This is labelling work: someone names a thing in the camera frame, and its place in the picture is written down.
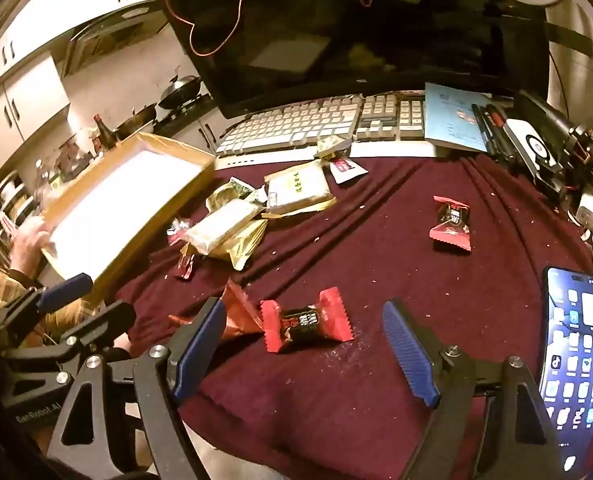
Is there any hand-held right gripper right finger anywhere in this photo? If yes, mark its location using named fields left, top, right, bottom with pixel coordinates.
left=383, top=299, right=563, bottom=480

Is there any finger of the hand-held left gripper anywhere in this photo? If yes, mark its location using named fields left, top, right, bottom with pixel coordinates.
left=2, top=300, right=138, bottom=377
left=0, top=272, right=94, bottom=334

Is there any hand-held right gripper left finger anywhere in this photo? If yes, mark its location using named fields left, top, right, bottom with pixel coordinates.
left=46, top=297, right=227, bottom=480

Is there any gold cardboard box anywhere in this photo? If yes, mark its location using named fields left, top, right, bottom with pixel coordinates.
left=40, top=131, right=216, bottom=302

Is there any red black candy packet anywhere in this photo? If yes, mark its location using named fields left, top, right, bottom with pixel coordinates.
left=260, top=287, right=356, bottom=354

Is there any white red sachet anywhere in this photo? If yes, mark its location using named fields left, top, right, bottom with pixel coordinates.
left=329, top=157, right=369, bottom=185

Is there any green gold snack packet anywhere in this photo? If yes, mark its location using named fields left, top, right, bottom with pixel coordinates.
left=317, top=136, right=352, bottom=160

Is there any orange snack packet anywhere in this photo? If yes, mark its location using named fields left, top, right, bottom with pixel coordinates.
left=169, top=280, right=267, bottom=337

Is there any small red candy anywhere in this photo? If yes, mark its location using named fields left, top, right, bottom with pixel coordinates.
left=166, top=218, right=191, bottom=246
left=174, top=252, right=197, bottom=279

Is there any dish rack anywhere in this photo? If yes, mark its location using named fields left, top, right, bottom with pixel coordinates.
left=0, top=170, right=42, bottom=231

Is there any gold foil snack packet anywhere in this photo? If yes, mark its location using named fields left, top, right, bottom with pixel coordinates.
left=226, top=217, right=268, bottom=272

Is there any maroon cloth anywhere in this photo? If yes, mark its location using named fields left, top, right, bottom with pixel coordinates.
left=111, top=152, right=593, bottom=480

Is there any beige snack packet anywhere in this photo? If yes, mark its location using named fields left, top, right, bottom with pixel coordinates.
left=184, top=200, right=264, bottom=256

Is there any green white snack packet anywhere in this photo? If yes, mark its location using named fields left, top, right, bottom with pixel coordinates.
left=206, top=177, right=267, bottom=211

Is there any dark bottle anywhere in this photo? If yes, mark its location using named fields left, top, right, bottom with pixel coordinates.
left=93, top=114, right=117, bottom=150

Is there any dark pan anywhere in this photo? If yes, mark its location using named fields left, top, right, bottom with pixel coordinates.
left=114, top=104, right=158, bottom=136

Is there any large gold snack packet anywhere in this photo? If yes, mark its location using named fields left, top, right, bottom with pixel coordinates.
left=264, top=159, right=337, bottom=217

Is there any white side cabinet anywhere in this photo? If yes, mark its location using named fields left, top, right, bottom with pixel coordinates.
left=0, top=55, right=72, bottom=181

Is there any black wok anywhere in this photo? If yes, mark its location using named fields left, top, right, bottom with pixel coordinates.
left=156, top=74, right=202, bottom=110

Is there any white charger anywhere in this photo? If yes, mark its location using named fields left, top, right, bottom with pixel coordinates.
left=574, top=185, right=593, bottom=228

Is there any white remote control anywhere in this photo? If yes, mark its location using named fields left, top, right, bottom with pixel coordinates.
left=504, top=90, right=577, bottom=182

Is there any black red pen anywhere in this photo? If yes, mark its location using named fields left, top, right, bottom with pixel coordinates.
left=484, top=104, right=510, bottom=157

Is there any blue booklet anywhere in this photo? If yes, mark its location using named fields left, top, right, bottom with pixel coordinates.
left=423, top=82, right=515, bottom=153

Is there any beige keyboard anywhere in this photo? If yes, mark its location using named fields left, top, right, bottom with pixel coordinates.
left=214, top=91, right=438, bottom=171

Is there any range hood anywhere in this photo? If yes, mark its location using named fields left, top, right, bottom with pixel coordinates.
left=64, top=7, right=170, bottom=78

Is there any white upper cabinet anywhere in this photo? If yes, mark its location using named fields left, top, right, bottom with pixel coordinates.
left=0, top=0, right=157, bottom=92

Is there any black monitor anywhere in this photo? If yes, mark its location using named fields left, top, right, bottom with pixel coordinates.
left=151, top=0, right=552, bottom=120

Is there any black device with red wires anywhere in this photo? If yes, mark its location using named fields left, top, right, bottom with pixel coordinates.
left=561, top=120, right=593, bottom=196

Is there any black strap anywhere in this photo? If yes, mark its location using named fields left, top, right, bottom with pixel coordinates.
left=544, top=20, right=593, bottom=56

